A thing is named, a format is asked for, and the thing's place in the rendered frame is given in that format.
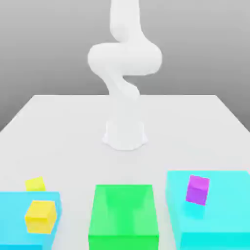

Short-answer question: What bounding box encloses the small purple cube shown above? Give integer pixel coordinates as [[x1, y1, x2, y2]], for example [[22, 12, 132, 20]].
[[185, 174, 210, 207]]

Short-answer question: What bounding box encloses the small yellow cube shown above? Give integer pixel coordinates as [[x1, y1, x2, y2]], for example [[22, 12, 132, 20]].
[[24, 176, 46, 192], [24, 200, 58, 235]]

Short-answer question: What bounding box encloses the large green box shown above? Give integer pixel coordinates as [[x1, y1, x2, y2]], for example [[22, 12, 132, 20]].
[[88, 184, 160, 250]]

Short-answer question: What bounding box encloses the large cyan box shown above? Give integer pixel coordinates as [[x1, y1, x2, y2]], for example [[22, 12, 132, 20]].
[[166, 170, 250, 250]]

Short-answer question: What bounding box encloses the large blue box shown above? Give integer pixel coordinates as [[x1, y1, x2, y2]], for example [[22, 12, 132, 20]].
[[0, 191, 63, 250]]

